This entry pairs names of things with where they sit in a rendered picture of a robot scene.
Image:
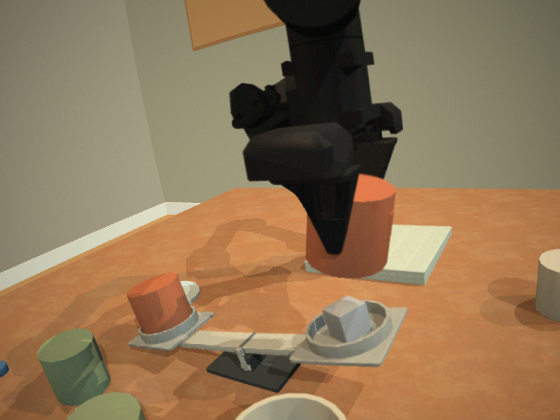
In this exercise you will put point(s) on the olive green cylinder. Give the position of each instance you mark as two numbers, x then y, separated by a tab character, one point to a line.
74	366

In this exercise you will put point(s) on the grey balance beam with round pans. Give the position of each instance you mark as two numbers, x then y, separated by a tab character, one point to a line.
267	361

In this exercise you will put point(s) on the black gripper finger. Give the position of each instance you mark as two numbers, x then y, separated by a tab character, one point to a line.
328	203
374	157

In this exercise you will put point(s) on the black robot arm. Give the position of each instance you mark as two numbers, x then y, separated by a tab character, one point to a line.
307	21

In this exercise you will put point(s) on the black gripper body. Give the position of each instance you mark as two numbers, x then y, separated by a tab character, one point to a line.
333	82

